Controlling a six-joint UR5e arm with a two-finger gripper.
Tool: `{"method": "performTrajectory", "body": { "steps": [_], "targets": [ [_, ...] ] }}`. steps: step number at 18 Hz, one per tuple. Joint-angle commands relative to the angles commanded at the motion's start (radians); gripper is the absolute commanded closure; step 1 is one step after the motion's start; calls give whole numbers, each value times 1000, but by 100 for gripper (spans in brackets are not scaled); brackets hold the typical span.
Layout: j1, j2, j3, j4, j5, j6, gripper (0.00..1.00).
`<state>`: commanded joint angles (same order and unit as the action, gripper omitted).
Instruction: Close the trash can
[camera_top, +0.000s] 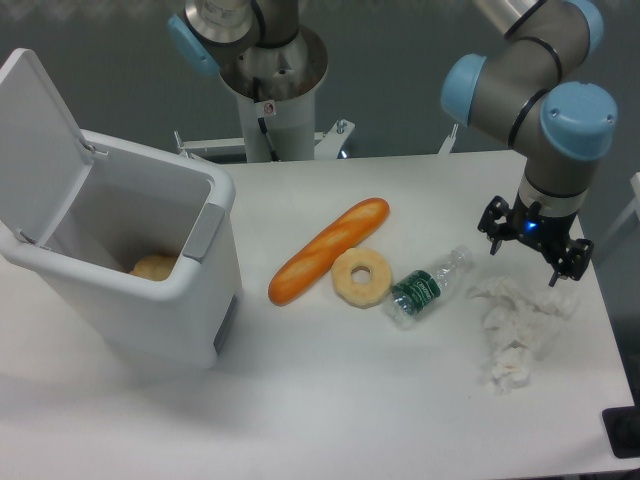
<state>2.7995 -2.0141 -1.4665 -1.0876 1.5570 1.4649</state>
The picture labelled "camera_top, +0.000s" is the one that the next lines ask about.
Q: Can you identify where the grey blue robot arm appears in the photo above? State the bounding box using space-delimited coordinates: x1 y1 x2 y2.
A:
167 1 618 280

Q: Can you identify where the black device at edge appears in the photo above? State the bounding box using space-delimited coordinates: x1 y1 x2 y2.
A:
602 406 639 459

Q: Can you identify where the white metal table frame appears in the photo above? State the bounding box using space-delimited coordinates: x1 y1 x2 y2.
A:
172 118 461 162

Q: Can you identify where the white trash can body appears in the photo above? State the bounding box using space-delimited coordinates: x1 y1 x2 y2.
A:
1 132 242 368

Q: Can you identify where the white furniture piece right edge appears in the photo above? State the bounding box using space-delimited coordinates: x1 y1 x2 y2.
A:
597 172 639 260

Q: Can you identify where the crumpled white tissue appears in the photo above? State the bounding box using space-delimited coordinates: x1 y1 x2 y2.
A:
468 276 579 395

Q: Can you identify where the black cable on pedestal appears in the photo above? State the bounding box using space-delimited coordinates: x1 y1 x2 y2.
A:
252 77 280 162

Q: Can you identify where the white trash can lid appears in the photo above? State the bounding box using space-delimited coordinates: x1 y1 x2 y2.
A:
1 48 94 245

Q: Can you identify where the beige ring donut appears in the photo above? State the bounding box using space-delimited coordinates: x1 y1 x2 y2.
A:
331 248 392 308

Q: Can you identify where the orange baguette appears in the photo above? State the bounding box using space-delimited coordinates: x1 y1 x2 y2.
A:
268 197 390 306

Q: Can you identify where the round bread in bin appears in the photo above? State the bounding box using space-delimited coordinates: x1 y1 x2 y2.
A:
129 254 177 281

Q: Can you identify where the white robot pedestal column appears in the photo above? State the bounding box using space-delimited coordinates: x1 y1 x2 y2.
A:
221 25 328 163

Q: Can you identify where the crushed plastic bottle green label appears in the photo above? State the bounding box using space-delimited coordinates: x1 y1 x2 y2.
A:
382 245 473 329

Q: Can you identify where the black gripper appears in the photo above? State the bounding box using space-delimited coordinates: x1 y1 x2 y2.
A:
478 193 594 287

